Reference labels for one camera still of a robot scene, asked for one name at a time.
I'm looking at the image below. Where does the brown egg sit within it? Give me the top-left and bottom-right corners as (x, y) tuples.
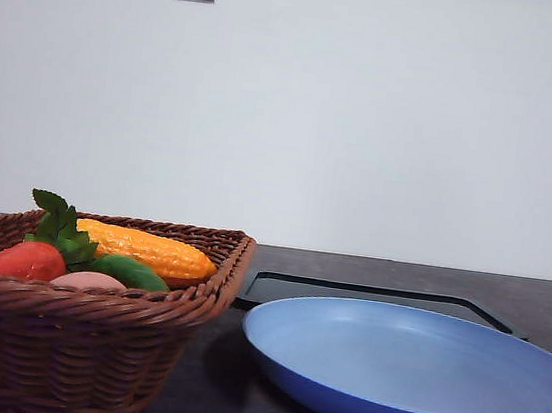
(50, 271), (127, 292)

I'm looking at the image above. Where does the blue round plate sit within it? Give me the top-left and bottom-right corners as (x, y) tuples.
(242, 296), (552, 413)

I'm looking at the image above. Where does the brown woven wicker basket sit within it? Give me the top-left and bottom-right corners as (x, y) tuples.
(0, 209), (256, 413)

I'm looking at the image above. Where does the black rectangular tray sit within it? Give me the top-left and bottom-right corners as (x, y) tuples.
(231, 271), (529, 341)

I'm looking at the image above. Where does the yellow toy corn cob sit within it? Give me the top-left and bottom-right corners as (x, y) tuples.
(77, 218), (217, 281)

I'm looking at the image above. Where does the green toy cucumber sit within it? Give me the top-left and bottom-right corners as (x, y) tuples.
(91, 254), (170, 293)

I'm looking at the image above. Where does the orange toy carrot with leaves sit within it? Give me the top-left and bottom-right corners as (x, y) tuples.
(0, 190), (98, 281)

